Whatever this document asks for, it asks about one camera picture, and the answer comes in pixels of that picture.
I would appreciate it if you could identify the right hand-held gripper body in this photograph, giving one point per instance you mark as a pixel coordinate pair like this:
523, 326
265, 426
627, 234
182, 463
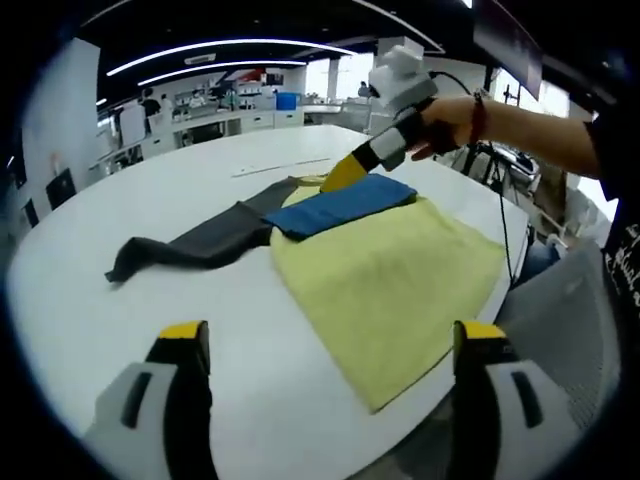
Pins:
405, 80

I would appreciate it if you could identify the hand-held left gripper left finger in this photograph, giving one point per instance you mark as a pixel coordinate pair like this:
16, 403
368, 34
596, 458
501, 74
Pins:
145, 425

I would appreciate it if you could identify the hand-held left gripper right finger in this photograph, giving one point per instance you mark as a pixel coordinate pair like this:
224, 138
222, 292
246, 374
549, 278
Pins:
505, 430

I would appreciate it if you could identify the white template tape strip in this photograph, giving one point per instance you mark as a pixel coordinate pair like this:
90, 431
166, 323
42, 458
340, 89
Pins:
280, 167

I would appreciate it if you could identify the person's right hand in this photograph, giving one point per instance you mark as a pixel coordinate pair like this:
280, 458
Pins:
452, 112

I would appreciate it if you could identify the black stand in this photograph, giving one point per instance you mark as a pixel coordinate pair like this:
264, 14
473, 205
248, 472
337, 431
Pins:
510, 94

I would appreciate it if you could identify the blue barrel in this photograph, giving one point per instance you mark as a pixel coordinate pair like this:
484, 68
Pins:
286, 101

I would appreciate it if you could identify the grey office chair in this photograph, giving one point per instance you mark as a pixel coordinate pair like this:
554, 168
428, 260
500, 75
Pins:
565, 330

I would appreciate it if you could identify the white counter cabinets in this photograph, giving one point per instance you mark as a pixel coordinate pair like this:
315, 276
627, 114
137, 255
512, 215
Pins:
250, 122

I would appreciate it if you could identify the long curved ceiling light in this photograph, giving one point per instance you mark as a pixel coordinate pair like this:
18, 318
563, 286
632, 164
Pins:
260, 62
250, 43

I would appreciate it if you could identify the person's blue jeans leg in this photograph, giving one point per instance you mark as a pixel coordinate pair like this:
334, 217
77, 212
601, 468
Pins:
542, 257

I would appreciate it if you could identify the white ceiling air vent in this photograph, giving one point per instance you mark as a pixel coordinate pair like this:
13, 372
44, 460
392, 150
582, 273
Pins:
200, 59

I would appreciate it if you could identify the person in black shirt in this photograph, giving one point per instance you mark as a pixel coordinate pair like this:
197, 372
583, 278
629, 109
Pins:
625, 240

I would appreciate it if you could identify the black chair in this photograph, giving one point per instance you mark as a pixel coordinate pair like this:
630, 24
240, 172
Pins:
60, 189

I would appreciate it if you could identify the white square pillar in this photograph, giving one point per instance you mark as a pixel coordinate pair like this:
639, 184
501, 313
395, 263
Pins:
55, 110

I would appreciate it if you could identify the red blue wall sign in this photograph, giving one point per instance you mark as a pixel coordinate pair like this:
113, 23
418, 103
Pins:
242, 77

